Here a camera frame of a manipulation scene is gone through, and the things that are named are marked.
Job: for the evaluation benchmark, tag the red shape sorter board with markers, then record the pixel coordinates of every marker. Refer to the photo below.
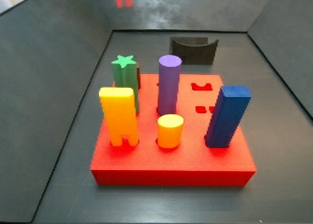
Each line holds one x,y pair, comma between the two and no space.
189,165

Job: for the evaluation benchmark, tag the short yellow cylinder peg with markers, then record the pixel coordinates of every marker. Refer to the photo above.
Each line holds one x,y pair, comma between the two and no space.
170,125

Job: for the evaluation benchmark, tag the yellow arch-foot block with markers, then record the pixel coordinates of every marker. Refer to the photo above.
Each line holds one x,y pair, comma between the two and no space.
118,104

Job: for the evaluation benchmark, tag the purple cylinder peg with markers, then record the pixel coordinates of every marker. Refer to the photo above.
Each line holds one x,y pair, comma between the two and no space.
168,80

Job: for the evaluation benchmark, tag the green star peg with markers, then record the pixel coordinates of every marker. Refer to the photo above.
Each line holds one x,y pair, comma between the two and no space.
124,75

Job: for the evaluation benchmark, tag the blue rectangular block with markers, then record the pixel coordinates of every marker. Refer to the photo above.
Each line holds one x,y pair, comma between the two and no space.
230,107

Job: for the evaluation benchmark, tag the black curved plastic holder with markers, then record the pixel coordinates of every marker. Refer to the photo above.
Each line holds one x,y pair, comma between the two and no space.
194,50

